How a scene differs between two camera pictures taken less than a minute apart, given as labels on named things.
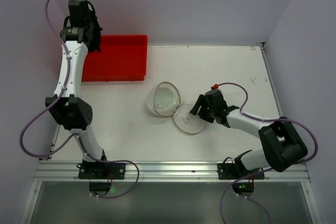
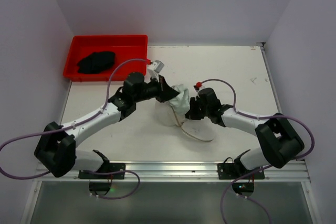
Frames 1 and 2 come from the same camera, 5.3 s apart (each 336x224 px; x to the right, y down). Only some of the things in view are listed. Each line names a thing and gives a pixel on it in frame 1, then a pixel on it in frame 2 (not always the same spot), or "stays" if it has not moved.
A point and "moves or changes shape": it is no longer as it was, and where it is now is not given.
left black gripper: x=94 y=34 -> x=160 y=89
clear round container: x=164 y=99 moves or changes shape
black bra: x=92 y=34 -> x=96 y=62
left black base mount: x=101 y=170 stays
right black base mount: x=237 y=170 stays
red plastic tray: x=122 y=58 stays
